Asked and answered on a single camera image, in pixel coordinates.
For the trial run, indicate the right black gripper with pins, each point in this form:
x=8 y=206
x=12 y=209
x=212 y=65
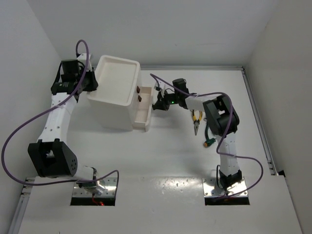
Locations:
x=161 y=105

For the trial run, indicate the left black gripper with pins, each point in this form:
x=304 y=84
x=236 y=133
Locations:
x=94 y=84

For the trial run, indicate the white drawer cabinet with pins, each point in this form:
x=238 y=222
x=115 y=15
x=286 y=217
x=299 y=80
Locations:
x=114 y=103

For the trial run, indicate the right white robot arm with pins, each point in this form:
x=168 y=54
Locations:
x=220 y=115

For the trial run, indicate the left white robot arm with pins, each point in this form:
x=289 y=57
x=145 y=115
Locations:
x=50 y=155

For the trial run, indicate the green orange screwdriver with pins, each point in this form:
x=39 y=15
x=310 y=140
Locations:
x=209 y=142

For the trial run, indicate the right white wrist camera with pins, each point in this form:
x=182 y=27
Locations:
x=160 y=86

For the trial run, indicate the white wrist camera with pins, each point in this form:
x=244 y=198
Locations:
x=85 y=57
x=160 y=86

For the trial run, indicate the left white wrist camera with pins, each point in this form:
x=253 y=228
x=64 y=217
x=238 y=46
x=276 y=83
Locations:
x=85 y=57

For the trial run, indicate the yellow handled pliers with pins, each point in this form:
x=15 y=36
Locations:
x=196 y=120

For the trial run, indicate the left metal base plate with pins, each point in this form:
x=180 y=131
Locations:
x=105 y=188

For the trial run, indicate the aluminium rail left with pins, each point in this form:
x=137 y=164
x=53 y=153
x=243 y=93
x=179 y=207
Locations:
x=20 y=209

